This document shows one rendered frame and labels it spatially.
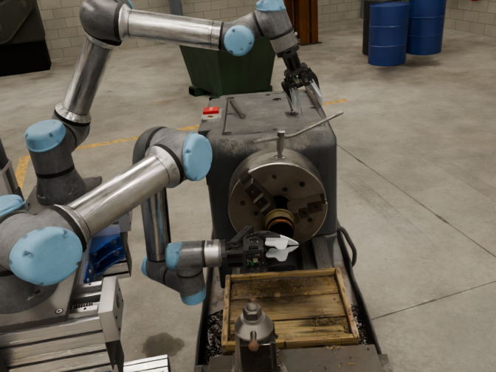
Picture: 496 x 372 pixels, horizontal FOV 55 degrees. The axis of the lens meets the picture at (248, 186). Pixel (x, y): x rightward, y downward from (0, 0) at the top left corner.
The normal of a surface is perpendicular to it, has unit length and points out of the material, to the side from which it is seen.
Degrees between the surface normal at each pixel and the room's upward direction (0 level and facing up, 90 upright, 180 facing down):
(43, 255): 91
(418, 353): 0
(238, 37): 90
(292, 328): 0
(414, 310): 0
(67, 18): 90
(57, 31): 90
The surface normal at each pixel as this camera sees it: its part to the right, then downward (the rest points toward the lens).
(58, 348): 0.17, 0.43
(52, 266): 0.71, 0.28
